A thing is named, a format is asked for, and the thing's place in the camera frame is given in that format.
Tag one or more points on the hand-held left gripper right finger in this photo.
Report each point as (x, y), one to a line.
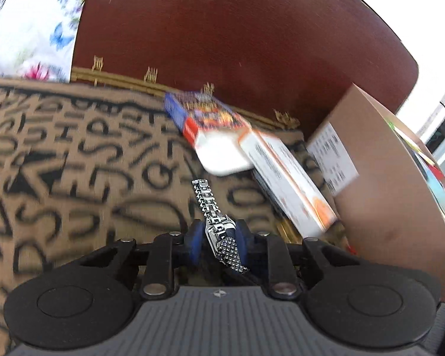
(243, 243)

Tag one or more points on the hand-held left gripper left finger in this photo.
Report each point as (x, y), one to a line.
(193, 243)

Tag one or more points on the silver metal watch band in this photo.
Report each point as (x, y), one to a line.
(211, 207)

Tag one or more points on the orange and white medicine box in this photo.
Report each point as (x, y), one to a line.
(285, 178)

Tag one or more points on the blue and red colourful box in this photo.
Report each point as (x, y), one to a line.
(207, 113)

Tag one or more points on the letter-patterned tan tablecloth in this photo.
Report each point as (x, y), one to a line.
(78, 155)

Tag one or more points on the brown cardboard box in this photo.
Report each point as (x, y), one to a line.
(385, 211)

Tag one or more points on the dark brown wooden board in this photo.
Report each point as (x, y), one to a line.
(226, 33)

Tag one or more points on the floral butterfly plastic bag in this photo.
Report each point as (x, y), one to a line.
(22, 26)

